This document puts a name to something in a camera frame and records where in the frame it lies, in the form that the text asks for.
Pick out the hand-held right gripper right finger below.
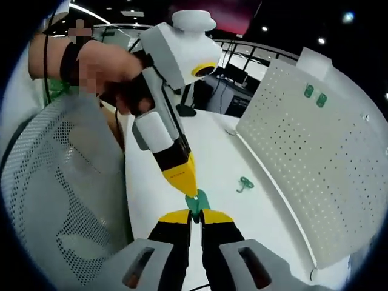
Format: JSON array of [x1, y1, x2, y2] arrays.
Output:
[[201, 209, 316, 291]]

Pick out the white ceiling light strip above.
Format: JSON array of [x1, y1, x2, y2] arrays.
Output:
[[69, 2, 110, 25]]

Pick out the person's own white top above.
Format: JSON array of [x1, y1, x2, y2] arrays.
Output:
[[0, 68, 46, 128]]

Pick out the person's left hand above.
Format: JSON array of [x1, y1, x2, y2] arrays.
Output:
[[79, 40, 156, 117]]

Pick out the black wristband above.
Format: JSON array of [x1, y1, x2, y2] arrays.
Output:
[[59, 41, 84, 87]]

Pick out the white pegboard mounting plate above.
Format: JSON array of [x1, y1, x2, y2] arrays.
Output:
[[235, 57, 388, 283]]

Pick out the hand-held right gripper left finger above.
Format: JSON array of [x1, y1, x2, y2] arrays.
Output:
[[87, 209, 193, 291]]

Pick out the dark equipment desk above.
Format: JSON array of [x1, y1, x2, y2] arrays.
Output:
[[193, 62, 263, 119]]

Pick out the large dark red screen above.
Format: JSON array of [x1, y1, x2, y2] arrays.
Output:
[[168, 0, 262, 36]]

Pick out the round ceiling downlights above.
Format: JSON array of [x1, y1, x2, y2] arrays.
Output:
[[261, 10, 356, 45]]

